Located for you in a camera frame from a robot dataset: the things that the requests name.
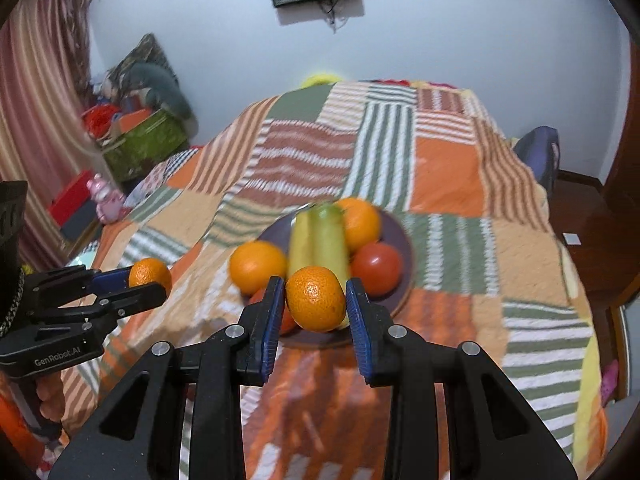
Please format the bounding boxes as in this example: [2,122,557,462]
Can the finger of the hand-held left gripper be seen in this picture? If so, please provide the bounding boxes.
[30,265,133,307]
[35,282,167,336]

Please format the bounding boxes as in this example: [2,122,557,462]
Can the pink slipper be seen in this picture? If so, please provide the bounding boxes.
[600,360,621,406]

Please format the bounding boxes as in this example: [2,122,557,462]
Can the dark patterned cushion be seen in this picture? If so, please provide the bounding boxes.
[107,34,178,91]

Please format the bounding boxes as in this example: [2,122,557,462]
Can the striped patchwork blanket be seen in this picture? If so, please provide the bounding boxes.
[0,80,608,480]

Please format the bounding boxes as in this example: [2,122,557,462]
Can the striped red curtain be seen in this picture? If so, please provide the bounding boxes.
[0,0,106,271]

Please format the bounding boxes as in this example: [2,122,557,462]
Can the floral patchwork cloth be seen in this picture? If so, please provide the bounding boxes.
[125,147,201,211]

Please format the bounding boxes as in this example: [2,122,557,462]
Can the red box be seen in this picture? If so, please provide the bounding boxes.
[48,170,96,228]

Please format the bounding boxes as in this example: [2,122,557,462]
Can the red bag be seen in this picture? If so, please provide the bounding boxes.
[81,102,121,136]

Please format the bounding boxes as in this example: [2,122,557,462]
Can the purple plate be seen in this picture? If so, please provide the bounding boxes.
[255,207,416,348]

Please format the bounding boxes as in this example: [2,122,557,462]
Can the small mandarin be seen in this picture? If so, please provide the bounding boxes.
[128,258,173,292]
[285,266,347,333]

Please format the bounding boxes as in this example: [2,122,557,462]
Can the pink toy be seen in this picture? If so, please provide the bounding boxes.
[86,175,126,225]

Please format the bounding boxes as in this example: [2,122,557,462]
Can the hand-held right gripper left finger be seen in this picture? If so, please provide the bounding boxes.
[47,275,287,480]

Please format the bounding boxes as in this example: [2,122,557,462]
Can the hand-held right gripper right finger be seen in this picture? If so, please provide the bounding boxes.
[345,277,577,480]

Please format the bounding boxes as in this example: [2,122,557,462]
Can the large orange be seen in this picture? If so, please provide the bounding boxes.
[229,241,288,297]
[336,198,382,255]

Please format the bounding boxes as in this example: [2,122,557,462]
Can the person's left hand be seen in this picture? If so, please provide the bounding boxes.
[35,372,67,424]

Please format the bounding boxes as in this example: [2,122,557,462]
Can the red tomato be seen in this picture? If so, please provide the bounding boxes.
[248,287,301,336]
[350,242,405,297]

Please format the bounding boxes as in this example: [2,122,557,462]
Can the purple chair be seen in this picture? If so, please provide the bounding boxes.
[512,126,561,196]

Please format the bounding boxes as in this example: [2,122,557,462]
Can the black cable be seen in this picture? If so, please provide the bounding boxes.
[320,0,351,33]

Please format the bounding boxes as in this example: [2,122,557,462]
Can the pale green zucchini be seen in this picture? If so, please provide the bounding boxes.
[309,203,351,281]
[287,208,316,281]

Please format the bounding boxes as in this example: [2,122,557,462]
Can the green storage box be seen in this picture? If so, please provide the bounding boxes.
[102,110,188,183]

